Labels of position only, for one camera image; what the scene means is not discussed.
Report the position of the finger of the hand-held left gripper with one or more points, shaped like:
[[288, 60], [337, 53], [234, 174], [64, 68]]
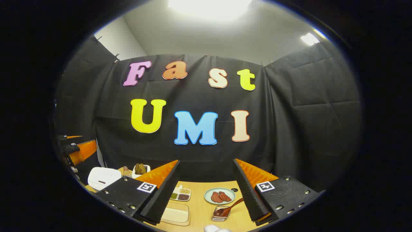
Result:
[[74, 137], [85, 150]]

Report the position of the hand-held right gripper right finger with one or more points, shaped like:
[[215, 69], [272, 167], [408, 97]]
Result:
[[248, 196]]

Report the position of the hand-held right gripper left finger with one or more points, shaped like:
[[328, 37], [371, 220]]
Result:
[[162, 196]]

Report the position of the clear box of rice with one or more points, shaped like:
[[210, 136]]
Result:
[[175, 213]]

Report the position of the brown wooden spoon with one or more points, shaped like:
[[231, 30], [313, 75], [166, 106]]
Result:
[[229, 208]]

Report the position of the white rice cooker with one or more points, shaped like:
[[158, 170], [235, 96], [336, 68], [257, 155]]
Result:
[[103, 178]]

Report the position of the white divided grain dish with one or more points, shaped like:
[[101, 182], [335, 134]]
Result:
[[182, 195]]

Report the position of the brown meat patty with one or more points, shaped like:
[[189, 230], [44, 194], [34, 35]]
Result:
[[225, 196], [216, 197]]

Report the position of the white toaster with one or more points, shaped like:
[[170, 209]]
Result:
[[146, 168]]

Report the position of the brown toast slice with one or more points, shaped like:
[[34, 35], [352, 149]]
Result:
[[137, 169], [143, 169]]

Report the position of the pale green plate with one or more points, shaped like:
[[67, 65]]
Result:
[[208, 197]]

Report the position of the clear plastic bottle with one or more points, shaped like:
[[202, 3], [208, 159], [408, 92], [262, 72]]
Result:
[[126, 171]]

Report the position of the black backdrop cloth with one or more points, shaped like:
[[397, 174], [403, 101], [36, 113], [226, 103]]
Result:
[[289, 129]]

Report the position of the small ceiling light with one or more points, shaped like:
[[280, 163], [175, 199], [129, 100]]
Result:
[[309, 39]]

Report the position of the large ceiling light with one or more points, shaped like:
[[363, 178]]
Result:
[[209, 8]]

